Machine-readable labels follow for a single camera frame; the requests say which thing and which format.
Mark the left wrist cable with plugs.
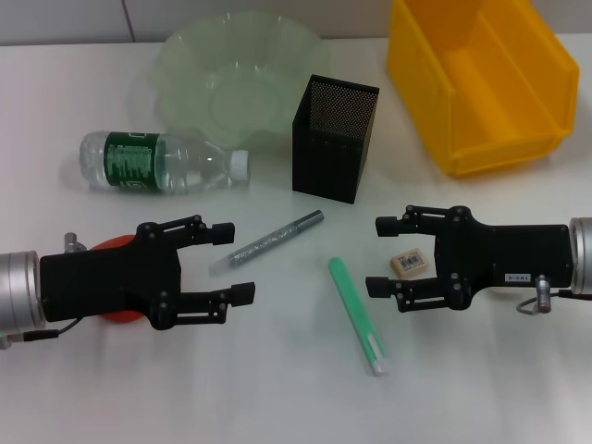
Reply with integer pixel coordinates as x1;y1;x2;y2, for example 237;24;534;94
20;232;88;343

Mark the beige eraser with barcode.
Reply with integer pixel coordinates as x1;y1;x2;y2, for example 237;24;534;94
389;248;430;279

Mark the yellow plastic bin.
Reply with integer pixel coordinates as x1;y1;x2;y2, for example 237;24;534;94
386;0;581;179

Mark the green pen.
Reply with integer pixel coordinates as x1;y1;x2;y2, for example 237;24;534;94
327;257;390;378

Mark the red apple-shaped object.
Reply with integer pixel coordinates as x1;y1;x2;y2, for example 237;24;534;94
86;234;145;325

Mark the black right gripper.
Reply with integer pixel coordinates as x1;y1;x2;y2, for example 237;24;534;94
364;204;574;315

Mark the silver glitter pen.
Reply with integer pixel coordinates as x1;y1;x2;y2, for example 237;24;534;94
208;209;325;278

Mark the green label water bottle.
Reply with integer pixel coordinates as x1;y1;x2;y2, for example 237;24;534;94
79;130;251;195

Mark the green glass fruit plate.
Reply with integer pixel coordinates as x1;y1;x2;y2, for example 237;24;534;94
151;13;333;147

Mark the black mesh pen holder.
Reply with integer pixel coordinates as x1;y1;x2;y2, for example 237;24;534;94
290;73;381;205

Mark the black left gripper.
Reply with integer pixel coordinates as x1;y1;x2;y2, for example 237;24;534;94
39;214;257;332

